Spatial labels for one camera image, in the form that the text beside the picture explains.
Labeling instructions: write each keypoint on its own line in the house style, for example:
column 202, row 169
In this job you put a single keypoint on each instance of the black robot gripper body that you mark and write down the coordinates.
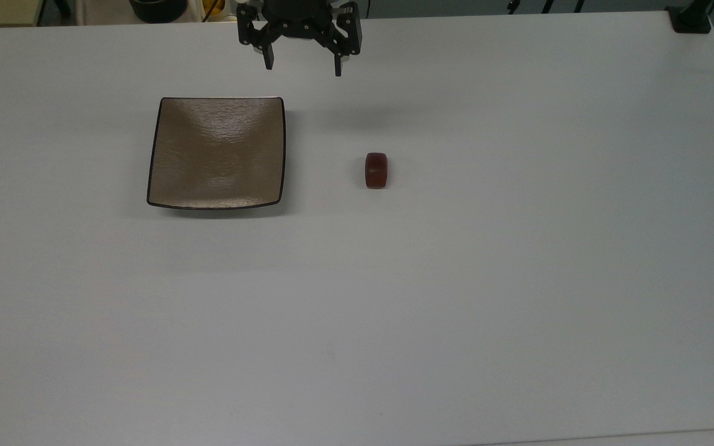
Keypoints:
column 300, row 15

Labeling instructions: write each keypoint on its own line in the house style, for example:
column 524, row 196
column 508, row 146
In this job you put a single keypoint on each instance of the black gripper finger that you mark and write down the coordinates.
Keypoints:
column 348, row 34
column 251, row 34

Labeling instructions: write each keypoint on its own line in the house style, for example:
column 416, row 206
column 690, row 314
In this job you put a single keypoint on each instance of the small round reddish-brown food item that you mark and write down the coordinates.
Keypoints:
column 376, row 170

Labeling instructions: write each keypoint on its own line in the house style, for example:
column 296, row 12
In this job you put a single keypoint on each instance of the black round bucket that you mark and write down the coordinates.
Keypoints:
column 157, row 9

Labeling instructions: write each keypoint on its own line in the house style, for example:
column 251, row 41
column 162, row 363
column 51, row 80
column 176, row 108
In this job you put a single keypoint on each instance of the square brown ceramic plate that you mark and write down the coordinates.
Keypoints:
column 217, row 152

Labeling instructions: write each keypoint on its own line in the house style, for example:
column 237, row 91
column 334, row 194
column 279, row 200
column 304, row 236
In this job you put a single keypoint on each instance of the black tripod legs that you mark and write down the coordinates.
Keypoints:
column 546, row 5

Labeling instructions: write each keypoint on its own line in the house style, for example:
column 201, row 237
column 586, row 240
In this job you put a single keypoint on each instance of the black table clamp mount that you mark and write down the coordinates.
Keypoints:
column 690, row 18

